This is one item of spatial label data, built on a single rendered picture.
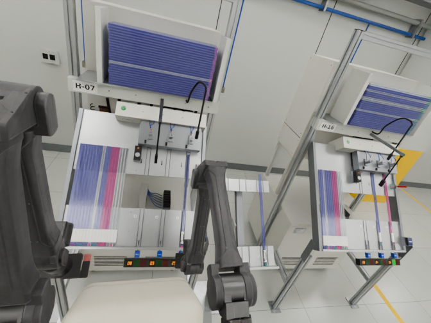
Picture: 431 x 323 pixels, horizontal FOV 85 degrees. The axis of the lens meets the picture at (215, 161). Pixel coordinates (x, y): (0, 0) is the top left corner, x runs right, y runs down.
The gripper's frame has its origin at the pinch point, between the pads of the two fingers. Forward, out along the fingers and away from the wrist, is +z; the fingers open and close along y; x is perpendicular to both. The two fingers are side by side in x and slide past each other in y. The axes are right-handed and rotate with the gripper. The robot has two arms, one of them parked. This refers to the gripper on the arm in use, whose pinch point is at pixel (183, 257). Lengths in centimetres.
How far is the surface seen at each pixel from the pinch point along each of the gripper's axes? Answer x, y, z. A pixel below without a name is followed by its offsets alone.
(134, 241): -6.6, 24.6, 8.8
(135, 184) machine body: -43, 32, 60
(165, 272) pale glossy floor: 22, 2, 83
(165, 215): -20.3, 10.5, 8.4
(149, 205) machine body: -27, 20, 45
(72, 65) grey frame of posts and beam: -90, 63, -8
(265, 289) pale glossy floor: 34, -79, 73
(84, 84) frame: -82, 57, -5
